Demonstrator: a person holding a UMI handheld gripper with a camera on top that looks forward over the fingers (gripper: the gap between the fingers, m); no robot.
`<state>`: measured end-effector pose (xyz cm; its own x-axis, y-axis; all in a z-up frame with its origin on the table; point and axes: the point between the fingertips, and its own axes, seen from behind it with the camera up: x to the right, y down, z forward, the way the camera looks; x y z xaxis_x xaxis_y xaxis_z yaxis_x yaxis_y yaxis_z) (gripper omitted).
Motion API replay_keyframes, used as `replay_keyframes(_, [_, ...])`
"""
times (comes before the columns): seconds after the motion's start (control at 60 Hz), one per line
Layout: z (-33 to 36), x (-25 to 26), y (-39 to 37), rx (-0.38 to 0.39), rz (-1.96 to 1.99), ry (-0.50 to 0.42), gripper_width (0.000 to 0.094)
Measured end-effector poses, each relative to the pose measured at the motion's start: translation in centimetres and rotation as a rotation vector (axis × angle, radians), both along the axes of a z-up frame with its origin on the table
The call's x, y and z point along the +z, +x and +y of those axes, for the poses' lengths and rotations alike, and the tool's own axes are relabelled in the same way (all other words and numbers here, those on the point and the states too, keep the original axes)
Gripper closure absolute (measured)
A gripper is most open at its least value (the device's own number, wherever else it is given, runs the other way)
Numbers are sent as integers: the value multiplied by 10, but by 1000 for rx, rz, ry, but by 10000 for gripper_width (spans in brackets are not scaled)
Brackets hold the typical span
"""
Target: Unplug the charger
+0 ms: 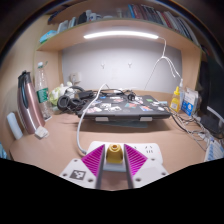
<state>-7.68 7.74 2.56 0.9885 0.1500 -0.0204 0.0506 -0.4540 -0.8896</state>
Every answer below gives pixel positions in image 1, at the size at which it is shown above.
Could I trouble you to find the black headphones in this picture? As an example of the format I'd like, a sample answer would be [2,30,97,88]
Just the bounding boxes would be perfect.
[56,85,96,112]

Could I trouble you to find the yellow charger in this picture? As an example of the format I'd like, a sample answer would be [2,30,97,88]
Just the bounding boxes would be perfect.
[106,143,124,165]

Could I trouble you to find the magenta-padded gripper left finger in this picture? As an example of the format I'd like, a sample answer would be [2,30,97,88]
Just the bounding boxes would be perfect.
[59,143,107,190]

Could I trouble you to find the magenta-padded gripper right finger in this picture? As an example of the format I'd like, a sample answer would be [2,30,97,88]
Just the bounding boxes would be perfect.
[123,143,170,189]

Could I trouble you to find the white wall socket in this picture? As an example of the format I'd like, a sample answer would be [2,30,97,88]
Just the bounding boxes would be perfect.
[69,71,81,84]

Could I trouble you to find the white power strip cable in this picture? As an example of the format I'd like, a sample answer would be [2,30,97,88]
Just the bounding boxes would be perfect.
[75,82,111,156]

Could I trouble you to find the yellow squeeze bottle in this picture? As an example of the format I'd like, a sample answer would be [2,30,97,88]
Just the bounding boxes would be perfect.
[169,85,182,113]

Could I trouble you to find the plastic water bottle green label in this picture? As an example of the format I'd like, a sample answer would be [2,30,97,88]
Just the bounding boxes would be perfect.
[34,61,53,122]

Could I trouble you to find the clear pump bottle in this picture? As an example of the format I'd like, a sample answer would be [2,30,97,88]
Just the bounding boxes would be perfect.
[178,78,186,108]

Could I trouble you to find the black monitor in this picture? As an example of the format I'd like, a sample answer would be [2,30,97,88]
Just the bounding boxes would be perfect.
[196,54,224,138]

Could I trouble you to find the wooden shelf unit with books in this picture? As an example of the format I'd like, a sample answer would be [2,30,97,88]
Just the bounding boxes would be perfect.
[34,1,204,53]

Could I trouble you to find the small white adapter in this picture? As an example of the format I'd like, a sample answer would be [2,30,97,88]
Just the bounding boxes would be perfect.
[34,125,50,139]

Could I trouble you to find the tangle of desk cables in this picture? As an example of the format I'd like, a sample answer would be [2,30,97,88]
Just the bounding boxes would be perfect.
[168,106,214,151]

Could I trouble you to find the white green plastic bag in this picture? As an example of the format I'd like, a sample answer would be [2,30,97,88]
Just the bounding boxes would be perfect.
[49,82,73,106]

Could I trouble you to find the white hanging cables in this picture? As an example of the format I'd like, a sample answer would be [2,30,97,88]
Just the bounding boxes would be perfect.
[143,37,178,91]

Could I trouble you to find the black laptop with stickers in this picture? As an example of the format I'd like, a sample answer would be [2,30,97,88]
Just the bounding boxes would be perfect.
[75,94,172,121]

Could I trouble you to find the pink thermos flask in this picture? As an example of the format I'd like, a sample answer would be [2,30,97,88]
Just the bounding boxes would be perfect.
[17,70,46,135]

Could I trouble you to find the white power strip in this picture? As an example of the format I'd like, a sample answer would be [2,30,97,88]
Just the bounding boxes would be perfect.
[85,140,165,172]

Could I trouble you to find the white light bar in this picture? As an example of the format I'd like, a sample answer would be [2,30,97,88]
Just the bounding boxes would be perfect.
[83,30,160,40]

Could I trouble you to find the blue white carton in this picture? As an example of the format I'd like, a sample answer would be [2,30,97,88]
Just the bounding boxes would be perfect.
[181,87,199,117]

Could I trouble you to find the grey laptop stand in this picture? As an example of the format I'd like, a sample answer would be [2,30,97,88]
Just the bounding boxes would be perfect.
[94,115,154,129]

